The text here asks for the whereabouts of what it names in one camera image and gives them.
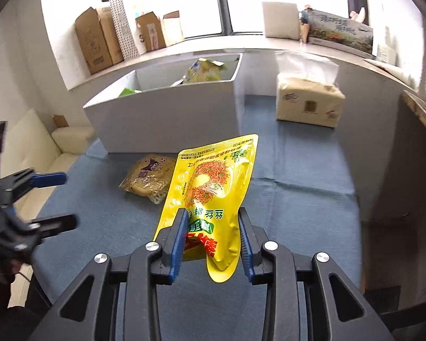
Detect brown-yellow cartoon snack packet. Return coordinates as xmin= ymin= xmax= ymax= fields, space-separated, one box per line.
xmin=119 ymin=154 xmax=178 ymax=205

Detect white foam box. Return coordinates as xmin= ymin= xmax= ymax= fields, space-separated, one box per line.
xmin=262 ymin=2 xmax=302 ymax=39

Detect small cardboard box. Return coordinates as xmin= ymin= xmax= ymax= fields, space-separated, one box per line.
xmin=161 ymin=11 xmax=185 ymax=47

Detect dark window frame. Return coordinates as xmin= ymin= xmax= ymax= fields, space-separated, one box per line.
xmin=96 ymin=0 xmax=377 ymax=39

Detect blue-grey table cloth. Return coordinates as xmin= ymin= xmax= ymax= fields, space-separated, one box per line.
xmin=32 ymin=94 xmax=364 ymax=341

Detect yellow-green snack packet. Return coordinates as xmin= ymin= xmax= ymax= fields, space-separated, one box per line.
xmin=170 ymin=58 xmax=228 ymax=86

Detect open cardboard box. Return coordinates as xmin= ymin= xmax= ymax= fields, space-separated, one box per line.
xmin=135 ymin=11 xmax=167 ymax=52

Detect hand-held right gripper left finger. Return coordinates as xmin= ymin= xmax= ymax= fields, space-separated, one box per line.
xmin=39 ymin=208 xmax=189 ymax=341

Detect white storage box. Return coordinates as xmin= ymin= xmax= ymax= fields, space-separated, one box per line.
xmin=83 ymin=53 xmax=245 ymax=154

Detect landscape printed carton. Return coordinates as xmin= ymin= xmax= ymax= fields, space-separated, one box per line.
xmin=305 ymin=9 xmax=375 ymax=57

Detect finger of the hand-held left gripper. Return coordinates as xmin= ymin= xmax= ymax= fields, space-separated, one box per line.
xmin=21 ymin=214 xmax=79 ymax=246
xmin=0 ymin=168 xmax=68 ymax=204

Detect yellow snack pouch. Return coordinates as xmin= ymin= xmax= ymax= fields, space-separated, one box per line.
xmin=153 ymin=134 xmax=260 ymax=284

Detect polka dot paper bag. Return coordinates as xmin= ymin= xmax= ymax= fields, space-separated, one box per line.
xmin=109 ymin=0 xmax=141 ymax=59

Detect tissue pack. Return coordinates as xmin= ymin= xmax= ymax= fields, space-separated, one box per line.
xmin=274 ymin=50 xmax=346 ymax=128

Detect white tube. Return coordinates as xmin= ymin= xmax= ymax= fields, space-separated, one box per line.
xmin=364 ymin=59 xmax=417 ymax=89

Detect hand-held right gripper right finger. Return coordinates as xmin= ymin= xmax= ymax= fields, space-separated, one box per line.
xmin=237 ymin=207 xmax=394 ymax=341

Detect small white box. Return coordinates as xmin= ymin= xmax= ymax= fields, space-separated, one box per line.
xmin=376 ymin=43 xmax=398 ymax=66

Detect tall cardboard box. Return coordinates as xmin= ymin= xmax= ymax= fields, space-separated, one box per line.
xmin=74 ymin=6 xmax=124 ymax=75

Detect small standing figurine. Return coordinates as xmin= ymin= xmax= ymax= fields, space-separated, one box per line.
xmin=298 ymin=4 xmax=313 ymax=42

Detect white paper bag coloured squares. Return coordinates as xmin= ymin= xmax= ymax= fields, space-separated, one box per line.
xmin=119 ymin=0 xmax=157 ymax=54

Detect person's left forearm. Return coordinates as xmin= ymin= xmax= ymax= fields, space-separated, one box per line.
xmin=0 ymin=272 xmax=25 ymax=341

